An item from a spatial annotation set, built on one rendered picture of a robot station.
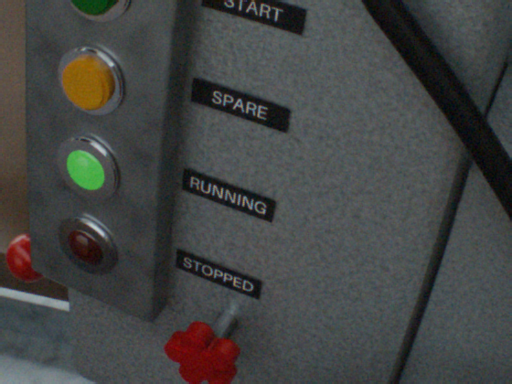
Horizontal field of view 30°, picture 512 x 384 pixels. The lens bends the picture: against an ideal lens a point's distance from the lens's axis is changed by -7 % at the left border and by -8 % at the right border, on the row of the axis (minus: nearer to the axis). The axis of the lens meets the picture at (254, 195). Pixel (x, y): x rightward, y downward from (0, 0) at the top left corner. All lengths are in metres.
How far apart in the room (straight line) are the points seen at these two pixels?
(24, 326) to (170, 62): 0.53
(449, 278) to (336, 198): 0.07
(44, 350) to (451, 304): 0.50
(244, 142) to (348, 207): 0.05
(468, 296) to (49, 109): 0.22
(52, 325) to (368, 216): 0.49
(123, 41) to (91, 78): 0.02
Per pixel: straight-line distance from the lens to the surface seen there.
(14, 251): 0.64
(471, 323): 0.49
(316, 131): 0.44
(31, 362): 0.90
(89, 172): 0.48
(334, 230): 0.47
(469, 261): 0.47
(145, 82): 0.45
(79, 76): 0.45
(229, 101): 0.45
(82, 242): 0.52
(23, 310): 0.91
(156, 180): 0.47
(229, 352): 0.50
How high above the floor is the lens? 1.61
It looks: 39 degrees down
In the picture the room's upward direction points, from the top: 8 degrees clockwise
